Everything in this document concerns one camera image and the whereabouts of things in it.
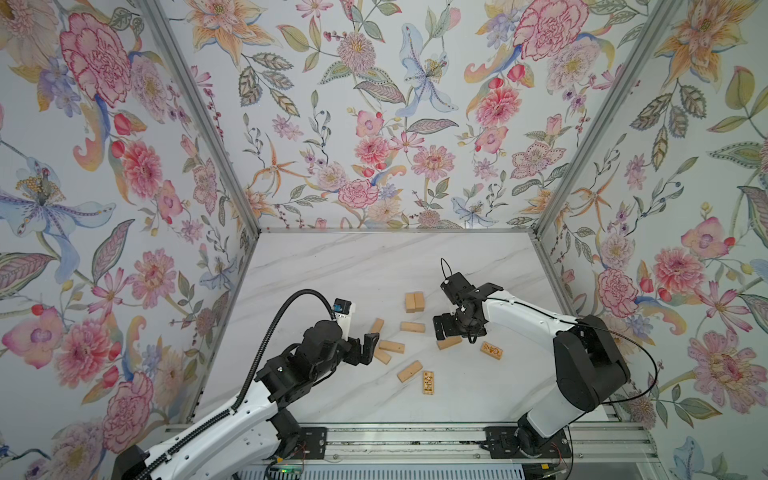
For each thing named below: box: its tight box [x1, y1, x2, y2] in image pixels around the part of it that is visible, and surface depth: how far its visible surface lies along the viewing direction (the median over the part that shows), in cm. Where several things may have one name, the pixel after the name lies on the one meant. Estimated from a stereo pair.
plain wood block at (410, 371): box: [397, 360, 423, 383], surface depth 87 cm
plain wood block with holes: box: [378, 340, 405, 354], surface depth 92 cm
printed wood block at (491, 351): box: [480, 341, 504, 361], surface depth 90 cm
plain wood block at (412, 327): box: [400, 322, 426, 334], surface depth 97 cm
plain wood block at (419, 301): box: [414, 292, 425, 312], surface depth 100 cm
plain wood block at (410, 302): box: [405, 292, 416, 313], surface depth 101 cm
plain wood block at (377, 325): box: [370, 317, 384, 333], surface depth 97 cm
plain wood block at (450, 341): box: [436, 336, 463, 350], surface depth 92 cm
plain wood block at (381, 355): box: [374, 347, 392, 365], surface depth 90 cm
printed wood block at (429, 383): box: [423, 371, 435, 395], surface depth 84 cm
